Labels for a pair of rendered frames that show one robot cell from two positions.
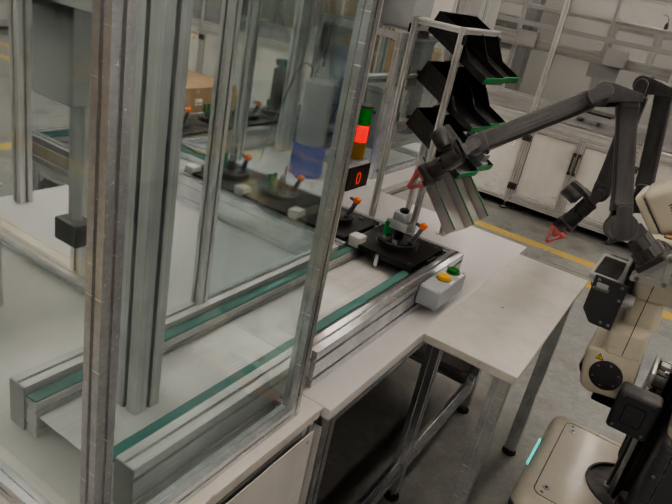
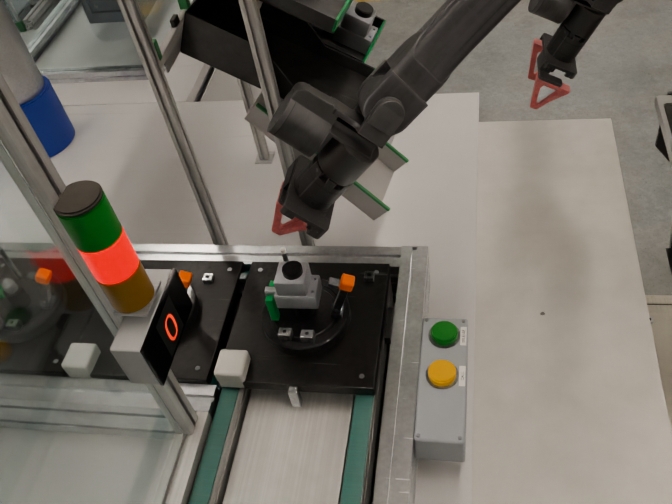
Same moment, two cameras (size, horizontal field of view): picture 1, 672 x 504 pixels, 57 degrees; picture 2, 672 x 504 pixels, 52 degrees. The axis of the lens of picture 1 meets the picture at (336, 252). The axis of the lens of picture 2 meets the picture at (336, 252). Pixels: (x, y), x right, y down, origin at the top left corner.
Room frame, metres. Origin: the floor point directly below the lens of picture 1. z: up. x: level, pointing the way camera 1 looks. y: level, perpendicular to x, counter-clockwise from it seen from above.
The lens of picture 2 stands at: (1.23, -0.12, 1.83)
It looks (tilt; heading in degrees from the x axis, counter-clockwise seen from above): 47 degrees down; 349
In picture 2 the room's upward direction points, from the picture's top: 12 degrees counter-clockwise
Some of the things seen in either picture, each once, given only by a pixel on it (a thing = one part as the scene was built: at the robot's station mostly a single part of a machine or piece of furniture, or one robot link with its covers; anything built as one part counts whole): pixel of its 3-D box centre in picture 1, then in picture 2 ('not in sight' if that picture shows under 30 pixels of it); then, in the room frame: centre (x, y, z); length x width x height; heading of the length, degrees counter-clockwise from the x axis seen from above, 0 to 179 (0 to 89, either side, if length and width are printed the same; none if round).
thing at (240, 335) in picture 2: (396, 246); (308, 322); (1.92, -0.19, 0.96); 0.24 x 0.24 x 0.02; 61
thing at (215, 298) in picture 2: (335, 206); (148, 298); (2.04, 0.03, 1.01); 0.24 x 0.24 x 0.13; 61
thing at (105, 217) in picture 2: (363, 115); (89, 218); (1.80, 0.00, 1.38); 0.05 x 0.05 x 0.05
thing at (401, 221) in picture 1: (399, 218); (289, 282); (1.92, -0.18, 1.06); 0.08 x 0.04 x 0.07; 62
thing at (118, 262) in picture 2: (359, 132); (108, 252); (1.80, 0.00, 1.33); 0.05 x 0.05 x 0.05
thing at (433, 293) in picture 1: (441, 287); (442, 385); (1.74, -0.34, 0.93); 0.21 x 0.07 x 0.06; 151
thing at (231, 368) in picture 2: (356, 240); (233, 368); (1.88, -0.06, 0.97); 0.05 x 0.05 x 0.04; 61
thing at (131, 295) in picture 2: (356, 148); (125, 282); (1.80, 0.00, 1.28); 0.05 x 0.05 x 0.05
